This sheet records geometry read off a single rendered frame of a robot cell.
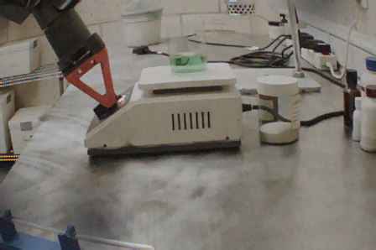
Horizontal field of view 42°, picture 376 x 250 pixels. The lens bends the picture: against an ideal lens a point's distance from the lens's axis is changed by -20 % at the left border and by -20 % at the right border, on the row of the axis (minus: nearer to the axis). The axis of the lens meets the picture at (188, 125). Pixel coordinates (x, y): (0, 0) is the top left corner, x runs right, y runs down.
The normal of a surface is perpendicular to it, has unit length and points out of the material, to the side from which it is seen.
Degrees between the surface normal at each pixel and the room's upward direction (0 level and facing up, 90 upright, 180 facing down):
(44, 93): 90
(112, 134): 90
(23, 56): 92
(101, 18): 90
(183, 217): 0
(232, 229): 0
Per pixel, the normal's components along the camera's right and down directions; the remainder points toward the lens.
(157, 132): 0.03, 0.26
